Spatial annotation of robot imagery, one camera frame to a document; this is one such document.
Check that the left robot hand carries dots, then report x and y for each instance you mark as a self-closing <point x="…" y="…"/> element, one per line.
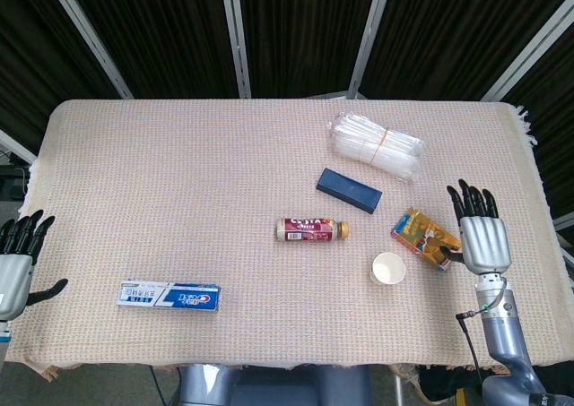
<point x="13" y="271"/>

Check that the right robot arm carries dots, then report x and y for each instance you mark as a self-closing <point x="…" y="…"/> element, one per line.
<point x="502" y="334"/>

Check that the clear plastic bag bundle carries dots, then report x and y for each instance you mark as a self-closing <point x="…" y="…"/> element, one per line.
<point x="394" y="150"/>

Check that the dark blue rectangular box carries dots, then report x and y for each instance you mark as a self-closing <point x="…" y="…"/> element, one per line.
<point x="350" y="191"/>

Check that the orange yellow snack box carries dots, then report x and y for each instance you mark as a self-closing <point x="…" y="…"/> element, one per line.
<point x="423" y="235"/>

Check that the blue white toothpaste box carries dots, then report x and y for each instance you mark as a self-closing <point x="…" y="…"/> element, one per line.
<point x="170" y="296"/>

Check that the long yellow rubber band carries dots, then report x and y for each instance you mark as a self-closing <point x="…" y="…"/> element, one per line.
<point x="380" y="146"/>

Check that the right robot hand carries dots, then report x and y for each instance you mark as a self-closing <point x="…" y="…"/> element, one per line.
<point x="484" y="244"/>

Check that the white paper cup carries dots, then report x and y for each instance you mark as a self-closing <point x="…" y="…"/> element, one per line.
<point x="388" y="269"/>

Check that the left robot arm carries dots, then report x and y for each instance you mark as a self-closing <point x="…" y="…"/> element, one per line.
<point x="3" y="334"/>

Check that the red label coffee bottle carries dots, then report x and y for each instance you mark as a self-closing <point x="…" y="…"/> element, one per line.
<point x="305" y="229"/>

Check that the grey robot torso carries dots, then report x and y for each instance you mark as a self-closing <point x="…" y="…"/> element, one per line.
<point x="269" y="388"/>

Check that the white partition post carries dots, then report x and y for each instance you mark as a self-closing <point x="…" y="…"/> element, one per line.
<point x="90" y="38"/>
<point x="370" y="38"/>
<point x="565" y="222"/>
<point x="529" y="56"/>
<point x="236" y="38"/>
<point x="18" y="148"/>

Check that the dark brown curtain panel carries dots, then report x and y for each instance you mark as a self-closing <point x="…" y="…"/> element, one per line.
<point x="305" y="29"/>
<point x="556" y="110"/>
<point x="448" y="29"/>
<point x="170" y="29"/>
<point x="27" y="43"/>

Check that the beige woven tablecloth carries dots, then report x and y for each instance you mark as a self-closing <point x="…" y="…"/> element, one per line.
<point x="224" y="177"/>

